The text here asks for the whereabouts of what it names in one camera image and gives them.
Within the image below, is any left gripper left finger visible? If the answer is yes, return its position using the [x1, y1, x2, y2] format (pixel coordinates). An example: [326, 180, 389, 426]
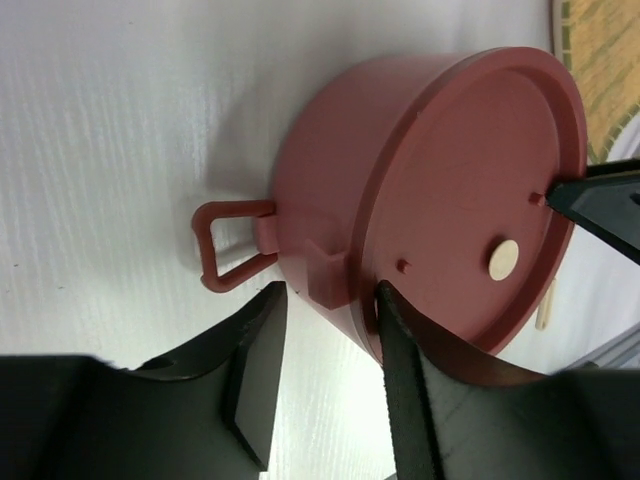
[1, 281, 288, 479]

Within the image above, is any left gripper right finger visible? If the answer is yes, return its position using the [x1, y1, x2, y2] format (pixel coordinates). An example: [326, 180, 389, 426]
[376, 281, 639, 479]

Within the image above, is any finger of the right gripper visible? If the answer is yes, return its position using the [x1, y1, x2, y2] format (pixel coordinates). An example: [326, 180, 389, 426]
[546, 159, 639, 263]

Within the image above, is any dark red lid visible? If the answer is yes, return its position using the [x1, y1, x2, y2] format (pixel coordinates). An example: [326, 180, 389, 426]
[353, 47, 586, 355]

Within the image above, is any pink steel-lined pot with handles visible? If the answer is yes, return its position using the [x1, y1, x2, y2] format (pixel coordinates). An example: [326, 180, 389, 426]
[192, 47, 589, 386]

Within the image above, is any cream small stick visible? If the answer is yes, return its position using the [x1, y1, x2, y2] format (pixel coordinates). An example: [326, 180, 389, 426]
[535, 278, 557, 331]

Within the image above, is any bamboo serving mat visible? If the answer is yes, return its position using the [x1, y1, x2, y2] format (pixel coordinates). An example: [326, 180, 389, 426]
[551, 1, 639, 164]

